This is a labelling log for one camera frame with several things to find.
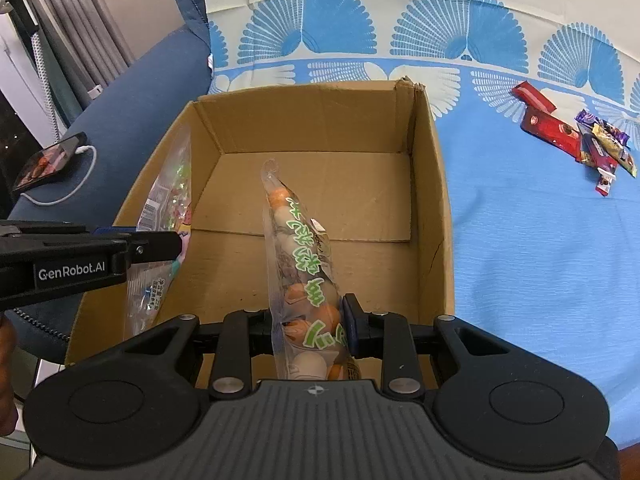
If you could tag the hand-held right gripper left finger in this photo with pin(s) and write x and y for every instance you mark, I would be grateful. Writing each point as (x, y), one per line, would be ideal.
(260, 332)

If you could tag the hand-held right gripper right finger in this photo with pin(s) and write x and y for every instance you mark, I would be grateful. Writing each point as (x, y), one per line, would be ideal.
(350, 327)

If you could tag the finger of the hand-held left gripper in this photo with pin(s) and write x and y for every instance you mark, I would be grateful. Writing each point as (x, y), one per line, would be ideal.
(155, 247)

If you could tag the clear bag of colourful candy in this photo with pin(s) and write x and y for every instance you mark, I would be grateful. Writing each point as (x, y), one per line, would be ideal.
(170, 195)

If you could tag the clear bag of orange balls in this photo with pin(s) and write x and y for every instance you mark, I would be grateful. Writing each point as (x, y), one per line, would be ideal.
(300, 265)

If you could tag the cardboard box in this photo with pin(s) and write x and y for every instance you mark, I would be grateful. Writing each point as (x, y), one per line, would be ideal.
(320, 190)

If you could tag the black smartphone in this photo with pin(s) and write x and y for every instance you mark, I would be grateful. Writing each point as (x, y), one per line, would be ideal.
(47, 162)

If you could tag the blue sofa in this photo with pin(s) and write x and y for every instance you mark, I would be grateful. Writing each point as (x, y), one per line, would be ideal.
(125, 95)

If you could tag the grey curtain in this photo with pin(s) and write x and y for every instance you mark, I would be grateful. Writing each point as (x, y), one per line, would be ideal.
(75, 20)

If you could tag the long red snack packet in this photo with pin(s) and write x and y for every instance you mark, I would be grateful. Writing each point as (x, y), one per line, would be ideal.
(552, 132)

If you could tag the small red and white packet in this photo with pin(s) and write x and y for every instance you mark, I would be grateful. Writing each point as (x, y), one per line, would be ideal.
(605, 184)

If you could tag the short red snack packet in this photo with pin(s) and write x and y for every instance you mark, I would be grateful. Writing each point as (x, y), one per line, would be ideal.
(534, 96)

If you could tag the yellow snack packet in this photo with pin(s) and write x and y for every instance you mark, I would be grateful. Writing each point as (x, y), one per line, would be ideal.
(620, 157)

